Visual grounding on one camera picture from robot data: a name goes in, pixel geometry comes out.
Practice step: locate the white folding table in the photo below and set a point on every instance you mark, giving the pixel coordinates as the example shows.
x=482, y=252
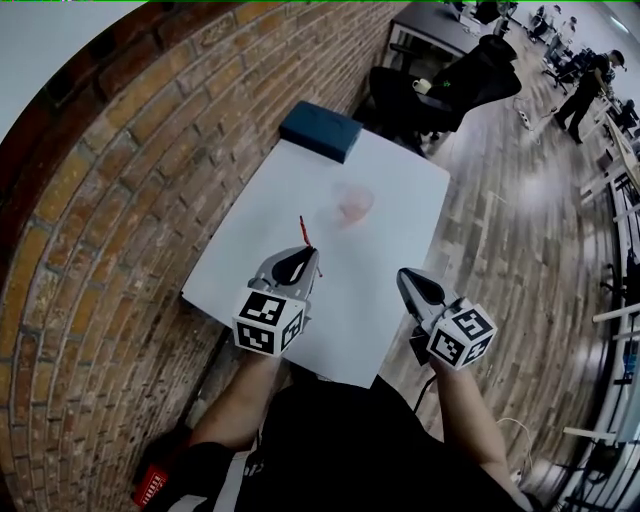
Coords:
x=360, y=280

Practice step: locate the thin red wire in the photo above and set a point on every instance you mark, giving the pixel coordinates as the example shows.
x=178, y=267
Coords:
x=304, y=231

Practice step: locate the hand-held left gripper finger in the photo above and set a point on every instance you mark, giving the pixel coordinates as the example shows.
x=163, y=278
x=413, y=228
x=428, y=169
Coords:
x=309, y=277
x=267, y=265

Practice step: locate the person's left forearm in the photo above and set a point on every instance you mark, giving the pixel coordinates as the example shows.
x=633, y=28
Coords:
x=240, y=405

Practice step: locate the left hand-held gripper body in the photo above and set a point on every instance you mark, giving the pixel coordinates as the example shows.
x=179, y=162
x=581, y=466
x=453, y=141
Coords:
x=267, y=320

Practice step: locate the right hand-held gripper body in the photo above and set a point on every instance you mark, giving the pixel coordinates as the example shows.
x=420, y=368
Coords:
x=460, y=335

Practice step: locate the clear pinkish plastic cup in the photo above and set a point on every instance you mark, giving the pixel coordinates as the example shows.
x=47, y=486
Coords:
x=354, y=204

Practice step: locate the white mug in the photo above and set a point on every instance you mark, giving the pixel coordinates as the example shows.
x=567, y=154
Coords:
x=423, y=86

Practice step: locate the person's black clothing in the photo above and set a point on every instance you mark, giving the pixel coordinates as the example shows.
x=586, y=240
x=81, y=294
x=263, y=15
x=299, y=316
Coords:
x=350, y=450

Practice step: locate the white power strip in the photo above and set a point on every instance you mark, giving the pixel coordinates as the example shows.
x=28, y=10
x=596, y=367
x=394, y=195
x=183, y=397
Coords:
x=526, y=118

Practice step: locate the black desk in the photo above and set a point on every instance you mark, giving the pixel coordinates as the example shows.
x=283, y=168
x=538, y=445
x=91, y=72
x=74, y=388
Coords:
x=435, y=30

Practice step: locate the red box with white print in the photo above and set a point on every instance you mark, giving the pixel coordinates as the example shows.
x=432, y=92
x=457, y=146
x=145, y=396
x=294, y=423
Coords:
x=152, y=482

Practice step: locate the person's right forearm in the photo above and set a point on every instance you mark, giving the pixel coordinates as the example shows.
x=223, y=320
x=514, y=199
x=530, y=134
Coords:
x=470, y=420

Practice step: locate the dark blue box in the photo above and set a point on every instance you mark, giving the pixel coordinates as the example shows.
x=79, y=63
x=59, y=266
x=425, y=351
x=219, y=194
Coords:
x=320, y=131

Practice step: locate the black office chair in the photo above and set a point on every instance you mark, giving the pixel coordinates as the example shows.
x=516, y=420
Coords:
x=450, y=100

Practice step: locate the white desk frame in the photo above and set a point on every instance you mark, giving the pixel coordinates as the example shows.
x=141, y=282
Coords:
x=617, y=300

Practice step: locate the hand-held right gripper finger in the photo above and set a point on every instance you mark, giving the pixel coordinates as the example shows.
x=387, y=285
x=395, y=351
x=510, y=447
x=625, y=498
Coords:
x=447, y=299
x=412, y=297

